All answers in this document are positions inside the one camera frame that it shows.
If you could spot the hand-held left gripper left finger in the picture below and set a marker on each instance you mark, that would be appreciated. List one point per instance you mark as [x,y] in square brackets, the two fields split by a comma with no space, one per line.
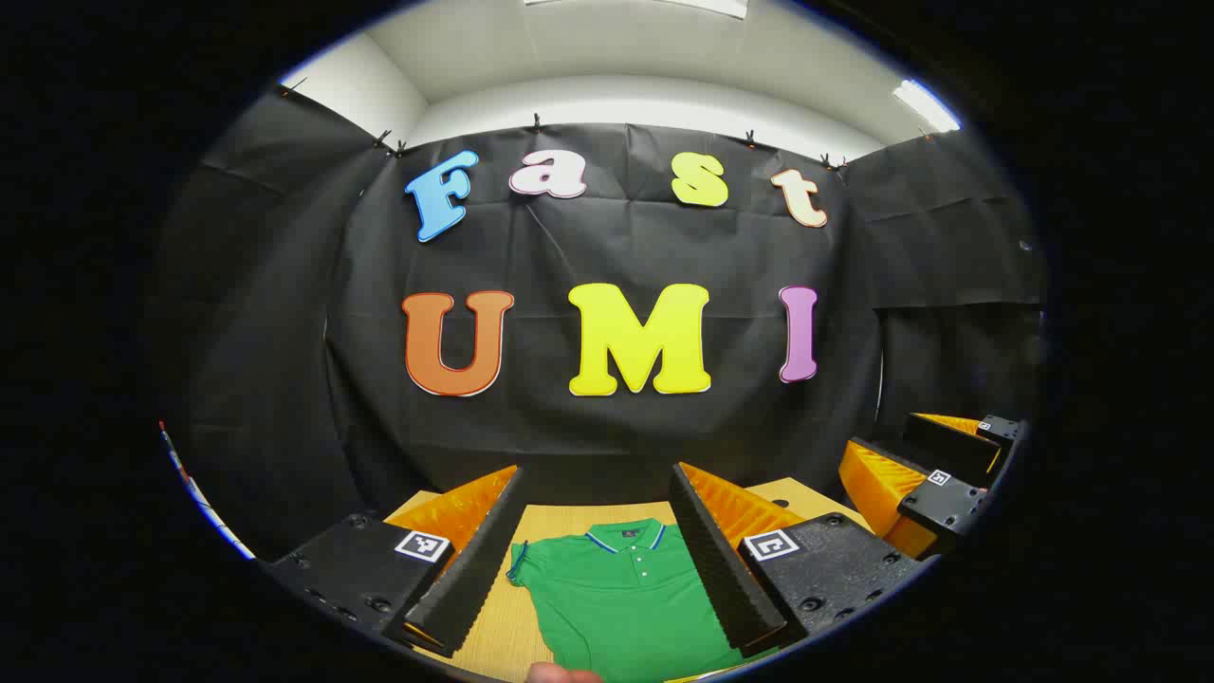
[479,560]

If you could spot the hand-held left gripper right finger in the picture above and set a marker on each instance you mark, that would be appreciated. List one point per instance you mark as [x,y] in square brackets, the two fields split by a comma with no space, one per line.
[721,569]

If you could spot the white ceiling light panel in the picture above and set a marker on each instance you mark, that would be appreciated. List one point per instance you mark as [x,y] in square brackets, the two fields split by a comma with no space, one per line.
[925,104]
[702,6]

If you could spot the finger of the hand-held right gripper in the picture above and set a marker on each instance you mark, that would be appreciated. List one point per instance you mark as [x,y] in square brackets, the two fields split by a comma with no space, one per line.
[939,507]
[953,451]

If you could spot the green T-shirt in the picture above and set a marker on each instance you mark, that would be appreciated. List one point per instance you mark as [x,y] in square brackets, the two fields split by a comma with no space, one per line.
[616,607]

